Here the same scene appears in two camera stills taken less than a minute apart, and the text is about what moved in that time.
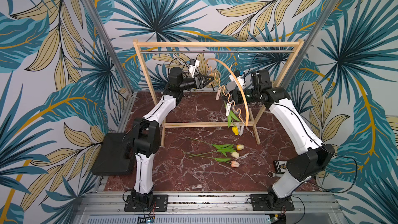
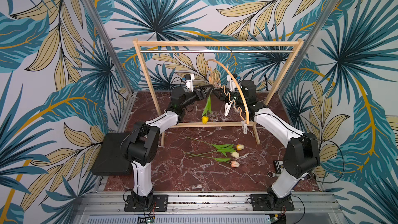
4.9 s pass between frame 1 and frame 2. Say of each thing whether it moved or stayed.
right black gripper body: moved
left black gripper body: moved
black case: stayed
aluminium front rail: stayed
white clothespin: stayed
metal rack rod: stayed
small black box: stayed
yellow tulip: moved
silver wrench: stayed
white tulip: stayed
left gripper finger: moved
